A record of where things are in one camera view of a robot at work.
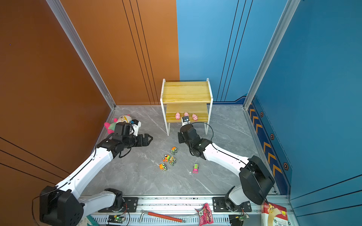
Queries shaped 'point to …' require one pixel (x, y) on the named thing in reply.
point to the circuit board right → (243, 217)
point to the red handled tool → (160, 216)
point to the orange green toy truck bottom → (162, 166)
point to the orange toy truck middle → (166, 158)
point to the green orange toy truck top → (173, 150)
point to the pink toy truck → (195, 168)
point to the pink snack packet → (205, 215)
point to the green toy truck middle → (172, 160)
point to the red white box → (273, 215)
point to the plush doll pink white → (111, 127)
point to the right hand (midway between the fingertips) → (182, 129)
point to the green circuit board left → (115, 219)
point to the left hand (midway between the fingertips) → (147, 136)
